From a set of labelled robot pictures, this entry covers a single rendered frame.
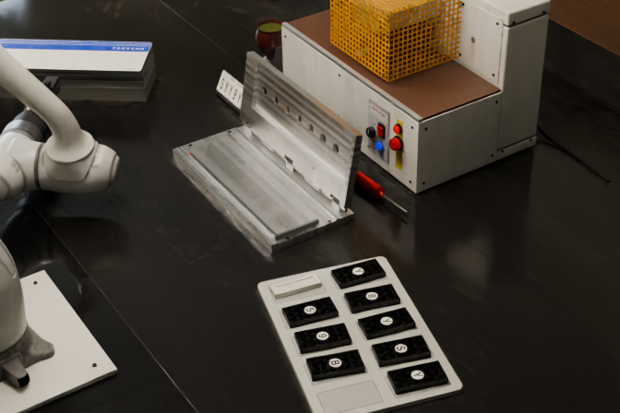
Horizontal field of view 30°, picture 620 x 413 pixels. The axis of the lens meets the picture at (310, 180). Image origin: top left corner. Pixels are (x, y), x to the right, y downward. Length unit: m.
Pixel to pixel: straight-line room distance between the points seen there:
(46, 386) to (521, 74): 1.21
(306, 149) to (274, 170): 0.11
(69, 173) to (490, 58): 0.94
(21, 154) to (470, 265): 0.97
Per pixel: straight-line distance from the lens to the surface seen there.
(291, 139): 2.57
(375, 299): 2.24
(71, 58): 2.96
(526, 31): 2.55
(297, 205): 2.49
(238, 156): 2.66
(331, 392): 2.07
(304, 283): 2.28
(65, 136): 2.43
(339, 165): 2.44
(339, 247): 2.40
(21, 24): 3.40
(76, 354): 2.20
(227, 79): 2.90
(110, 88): 2.94
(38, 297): 2.34
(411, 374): 2.09
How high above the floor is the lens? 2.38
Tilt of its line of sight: 35 degrees down
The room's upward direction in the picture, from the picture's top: 1 degrees counter-clockwise
